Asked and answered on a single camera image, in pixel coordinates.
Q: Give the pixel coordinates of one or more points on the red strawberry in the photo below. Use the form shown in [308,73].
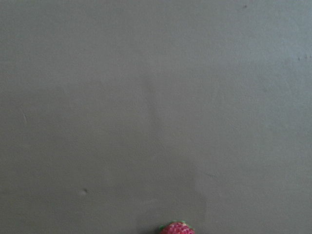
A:
[176,227]

